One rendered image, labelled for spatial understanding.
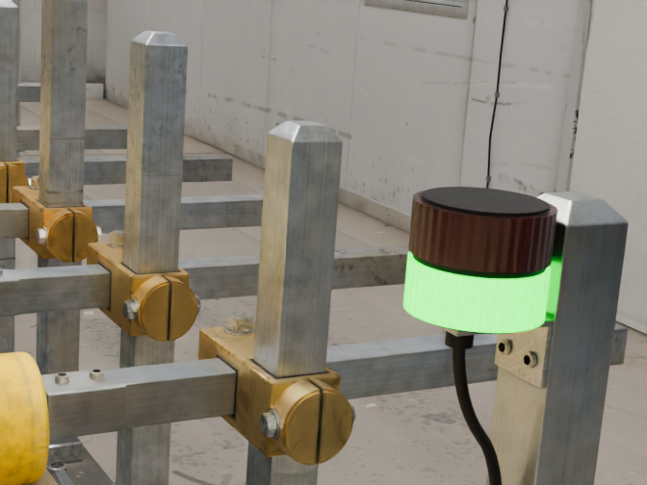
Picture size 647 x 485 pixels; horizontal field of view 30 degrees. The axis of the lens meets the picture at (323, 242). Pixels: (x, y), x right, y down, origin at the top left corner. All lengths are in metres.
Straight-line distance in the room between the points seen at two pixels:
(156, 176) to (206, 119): 6.86
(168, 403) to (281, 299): 0.10
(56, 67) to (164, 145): 0.25
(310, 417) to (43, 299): 0.33
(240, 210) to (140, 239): 0.37
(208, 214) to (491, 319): 0.85
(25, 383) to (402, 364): 0.27
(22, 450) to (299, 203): 0.22
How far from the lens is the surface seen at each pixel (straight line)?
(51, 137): 1.19
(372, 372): 0.84
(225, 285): 1.06
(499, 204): 0.50
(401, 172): 5.69
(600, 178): 4.57
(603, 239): 0.53
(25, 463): 0.74
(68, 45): 1.19
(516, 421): 0.55
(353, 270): 1.11
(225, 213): 1.32
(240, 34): 7.34
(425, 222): 0.49
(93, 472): 1.27
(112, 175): 1.53
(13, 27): 1.43
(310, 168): 0.73
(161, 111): 0.95
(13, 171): 1.42
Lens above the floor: 1.23
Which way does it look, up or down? 13 degrees down
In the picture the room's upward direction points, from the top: 4 degrees clockwise
